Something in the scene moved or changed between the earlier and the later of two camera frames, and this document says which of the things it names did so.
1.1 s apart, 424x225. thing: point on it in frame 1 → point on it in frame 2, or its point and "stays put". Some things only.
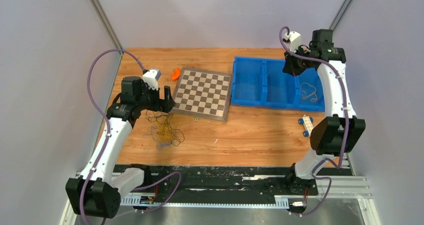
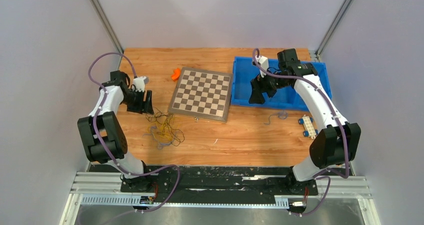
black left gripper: [164, 105] → [144, 107]
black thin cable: [162, 118] stays put
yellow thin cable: [167, 135] stays put
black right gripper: [289, 67] → [259, 86]
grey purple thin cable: [157, 141] stays put
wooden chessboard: [203, 93] stays put
